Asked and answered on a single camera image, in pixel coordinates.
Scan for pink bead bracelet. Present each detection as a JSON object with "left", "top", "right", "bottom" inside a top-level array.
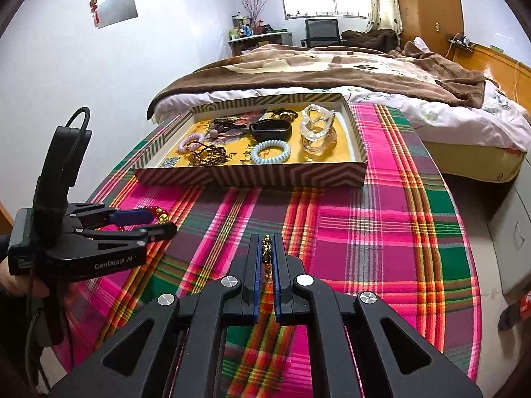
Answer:
[{"left": 178, "top": 133, "right": 205, "bottom": 153}]

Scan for power strip with plugs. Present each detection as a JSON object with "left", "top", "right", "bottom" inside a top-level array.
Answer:
[{"left": 448, "top": 33, "right": 476, "bottom": 50}]

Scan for decorative dried branches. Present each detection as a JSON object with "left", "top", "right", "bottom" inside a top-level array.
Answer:
[{"left": 238, "top": 0, "right": 276, "bottom": 19}]

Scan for zigzag patterned cardboard box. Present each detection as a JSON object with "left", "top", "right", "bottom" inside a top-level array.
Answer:
[{"left": 132, "top": 92, "right": 369, "bottom": 188}]

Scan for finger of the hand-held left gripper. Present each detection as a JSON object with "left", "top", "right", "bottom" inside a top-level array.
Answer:
[
  {"left": 79, "top": 222, "right": 178, "bottom": 244},
  {"left": 66, "top": 202, "right": 153, "bottom": 231}
]

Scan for black wristband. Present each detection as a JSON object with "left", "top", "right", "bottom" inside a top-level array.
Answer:
[{"left": 250, "top": 119, "right": 292, "bottom": 142}]

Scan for yellow bed base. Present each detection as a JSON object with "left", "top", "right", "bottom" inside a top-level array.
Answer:
[{"left": 423, "top": 141, "right": 523, "bottom": 183}]

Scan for black cord bracelet with bead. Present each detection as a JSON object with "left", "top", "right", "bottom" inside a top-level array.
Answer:
[{"left": 211, "top": 117, "right": 252, "bottom": 140}]

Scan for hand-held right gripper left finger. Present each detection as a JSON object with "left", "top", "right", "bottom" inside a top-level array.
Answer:
[{"left": 47, "top": 234, "right": 263, "bottom": 398}]

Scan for red bead bracelet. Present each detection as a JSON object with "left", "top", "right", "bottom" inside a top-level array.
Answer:
[{"left": 141, "top": 206, "right": 169, "bottom": 233}]

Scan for white floral bedsheet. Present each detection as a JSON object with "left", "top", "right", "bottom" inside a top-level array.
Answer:
[{"left": 153, "top": 79, "right": 531, "bottom": 152}]

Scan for gold bead bracelet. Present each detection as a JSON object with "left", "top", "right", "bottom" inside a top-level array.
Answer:
[{"left": 261, "top": 235, "right": 274, "bottom": 283}]

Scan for group of bottles and jars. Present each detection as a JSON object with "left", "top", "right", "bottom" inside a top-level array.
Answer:
[{"left": 228, "top": 14, "right": 274, "bottom": 41}]

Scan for brown bead chain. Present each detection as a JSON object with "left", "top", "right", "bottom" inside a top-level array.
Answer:
[{"left": 189, "top": 141, "right": 230, "bottom": 166}]

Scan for silver wall board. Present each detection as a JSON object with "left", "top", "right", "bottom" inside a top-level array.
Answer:
[{"left": 95, "top": 0, "right": 139, "bottom": 29}]

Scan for black office chair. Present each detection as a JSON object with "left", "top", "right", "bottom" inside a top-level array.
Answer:
[{"left": 301, "top": 19, "right": 345, "bottom": 48}]

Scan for clear acrylic hair claw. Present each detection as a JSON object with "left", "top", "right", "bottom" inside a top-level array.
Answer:
[{"left": 299, "top": 103, "right": 339, "bottom": 162}]

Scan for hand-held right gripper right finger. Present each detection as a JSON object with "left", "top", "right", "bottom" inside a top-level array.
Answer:
[{"left": 271, "top": 234, "right": 484, "bottom": 398}]

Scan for patterned curtain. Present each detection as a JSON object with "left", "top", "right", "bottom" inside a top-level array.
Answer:
[{"left": 354, "top": 0, "right": 403, "bottom": 34}]

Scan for person's left hand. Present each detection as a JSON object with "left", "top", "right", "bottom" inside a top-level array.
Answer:
[{"left": 0, "top": 274, "right": 49, "bottom": 300}]

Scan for small desk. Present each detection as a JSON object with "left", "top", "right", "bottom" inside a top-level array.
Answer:
[{"left": 227, "top": 29, "right": 293, "bottom": 56}]

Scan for brown cloth heap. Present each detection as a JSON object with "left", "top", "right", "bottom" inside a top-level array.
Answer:
[{"left": 341, "top": 29, "right": 401, "bottom": 50}]

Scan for wooden headboard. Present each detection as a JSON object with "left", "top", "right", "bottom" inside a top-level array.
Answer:
[{"left": 469, "top": 43, "right": 531, "bottom": 110}]

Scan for window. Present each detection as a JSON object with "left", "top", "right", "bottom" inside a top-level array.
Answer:
[{"left": 280, "top": 0, "right": 370, "bottom": 19}]

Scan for wooden wardrobe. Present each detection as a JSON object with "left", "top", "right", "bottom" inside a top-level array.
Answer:
[{"left": 392, "top": 0, "right": 464, "bottom": 56}]

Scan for pink plaid tablecloth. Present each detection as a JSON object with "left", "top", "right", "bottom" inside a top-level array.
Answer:
[{"left": 54, "top": 101, "right": 482, "bottom": 398}]

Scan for light blue spiral hair tie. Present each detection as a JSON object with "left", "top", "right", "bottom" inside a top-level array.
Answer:
[{"left": 250, "top": 140, "right": 291, "bottom": 166}]

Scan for white drawer cabinet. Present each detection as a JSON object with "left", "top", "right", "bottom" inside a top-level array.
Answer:
[{"left": 487, "top": 174, "right": 531, "bottom": 297}]

